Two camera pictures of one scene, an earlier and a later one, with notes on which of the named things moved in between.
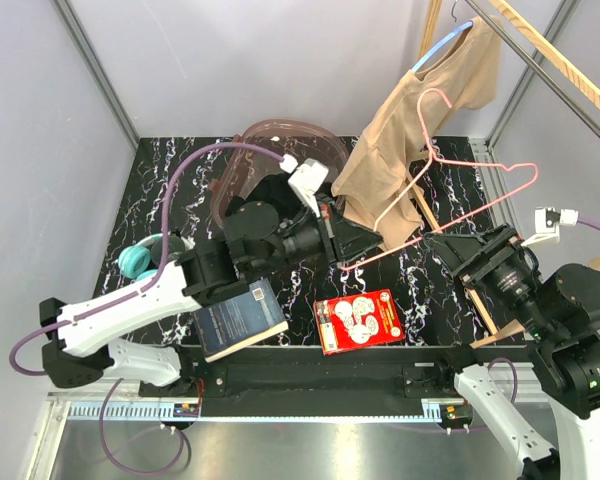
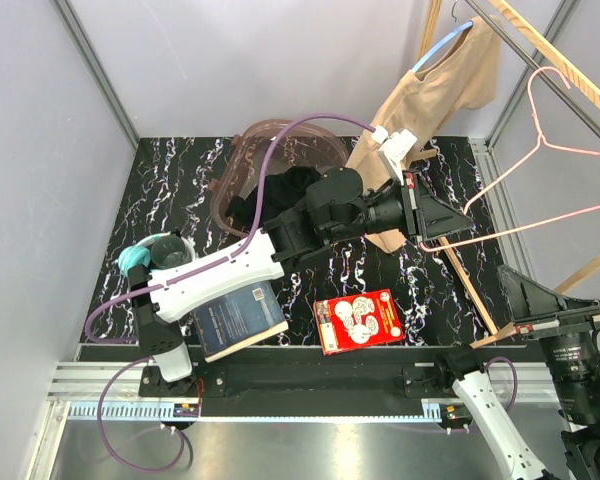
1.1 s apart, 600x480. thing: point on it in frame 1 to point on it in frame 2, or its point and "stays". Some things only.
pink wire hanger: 433,158 to 520,161
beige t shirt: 377,182 stays
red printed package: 357,321 stays
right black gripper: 454,249 to 529,299
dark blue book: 239,320 stays
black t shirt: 275,191 stays
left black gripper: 340,238 to 433,218
